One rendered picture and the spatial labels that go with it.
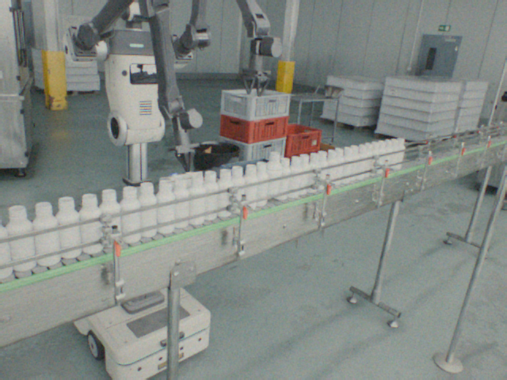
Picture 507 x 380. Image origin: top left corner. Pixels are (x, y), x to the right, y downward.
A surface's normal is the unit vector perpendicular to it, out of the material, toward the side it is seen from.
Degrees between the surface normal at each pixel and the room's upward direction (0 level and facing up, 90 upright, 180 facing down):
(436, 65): 90
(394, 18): 90
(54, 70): 90
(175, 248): 90
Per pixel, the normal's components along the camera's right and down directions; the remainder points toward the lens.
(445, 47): -0.75, 0.17
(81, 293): 0.66, 0.30
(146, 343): 0.41, -0.64
